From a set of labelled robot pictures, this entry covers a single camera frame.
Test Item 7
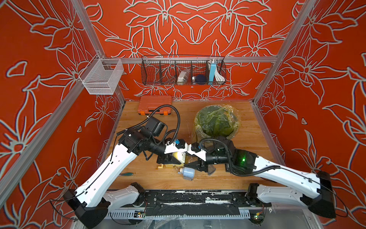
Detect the white cable in basket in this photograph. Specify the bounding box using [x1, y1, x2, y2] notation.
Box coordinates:
[215, 67, 226, 84]

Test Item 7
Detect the grey packet in basket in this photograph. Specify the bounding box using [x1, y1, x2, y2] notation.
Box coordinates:
[177, 69, 190, 85]

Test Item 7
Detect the black wire wall basket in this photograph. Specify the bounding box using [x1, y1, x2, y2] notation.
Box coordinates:
[141, 54, 227, 86]

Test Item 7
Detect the clear grey sharpener tray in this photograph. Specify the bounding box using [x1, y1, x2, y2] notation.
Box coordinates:
[207, 165, 216, 176]

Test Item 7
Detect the grey bin with green bag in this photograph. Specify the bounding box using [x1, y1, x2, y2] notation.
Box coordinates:
[192, 104, 241, 142]

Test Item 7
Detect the dark blue round object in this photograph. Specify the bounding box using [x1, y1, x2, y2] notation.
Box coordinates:
[195, 74, 207, 85]

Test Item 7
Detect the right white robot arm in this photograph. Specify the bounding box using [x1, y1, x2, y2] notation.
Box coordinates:
[184, 136, 336, 219]

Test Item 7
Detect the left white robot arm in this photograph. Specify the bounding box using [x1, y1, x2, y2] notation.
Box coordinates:
[63, 105, 187, 229]

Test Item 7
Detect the white wire wall basket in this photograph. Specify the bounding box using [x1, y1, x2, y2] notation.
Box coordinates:
[80, 59, 124, 95]

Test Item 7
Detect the blue pencil sharpener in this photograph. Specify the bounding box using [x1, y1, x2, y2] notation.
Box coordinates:
[178, 167, 195, 181]

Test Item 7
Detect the orange tool case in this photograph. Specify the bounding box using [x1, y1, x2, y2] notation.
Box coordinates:
[138, 95, 172, 115]

